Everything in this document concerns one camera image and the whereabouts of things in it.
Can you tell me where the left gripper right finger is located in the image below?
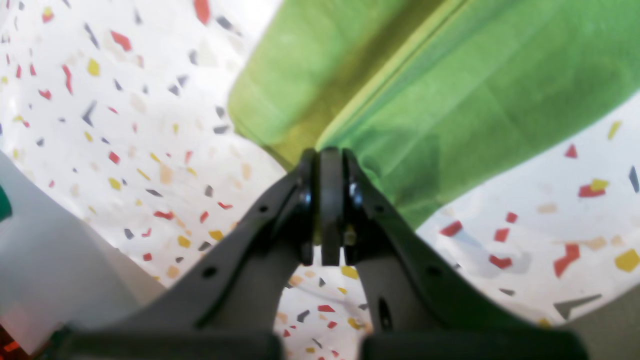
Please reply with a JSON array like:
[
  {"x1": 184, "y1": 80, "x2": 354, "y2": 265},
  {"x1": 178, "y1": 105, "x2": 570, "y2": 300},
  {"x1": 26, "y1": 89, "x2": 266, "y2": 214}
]
[{"x1": 343, "y1": 149, "x2": 588, "y2": 360}]

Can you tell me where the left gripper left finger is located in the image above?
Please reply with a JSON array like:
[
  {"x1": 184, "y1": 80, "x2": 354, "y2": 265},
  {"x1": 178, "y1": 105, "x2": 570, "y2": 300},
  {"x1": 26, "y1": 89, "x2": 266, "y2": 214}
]
[{"x1": 57, "y1": 149, "x2": 316, "y2": 360}]

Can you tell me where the green t-shirt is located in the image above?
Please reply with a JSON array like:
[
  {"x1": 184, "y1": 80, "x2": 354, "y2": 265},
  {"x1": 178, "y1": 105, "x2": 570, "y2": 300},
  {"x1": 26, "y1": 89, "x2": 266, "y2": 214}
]
[{"x1": 228, "y1": 0, "x2": 640, "y2": 228}]

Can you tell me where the terrazzo patterned tablecloth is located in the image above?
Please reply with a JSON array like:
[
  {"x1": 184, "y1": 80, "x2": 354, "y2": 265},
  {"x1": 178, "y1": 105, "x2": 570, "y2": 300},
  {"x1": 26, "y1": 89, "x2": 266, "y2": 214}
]
[{"x1": 1, "y1": 0, "x2": 639, "y2": 360}]

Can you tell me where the green tape roll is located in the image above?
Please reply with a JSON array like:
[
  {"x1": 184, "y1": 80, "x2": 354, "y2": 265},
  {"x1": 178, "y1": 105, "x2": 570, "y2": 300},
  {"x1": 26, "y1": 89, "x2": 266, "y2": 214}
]
[{"x1": 0, "y1": 187, "x2": 13, "y2": 223}]

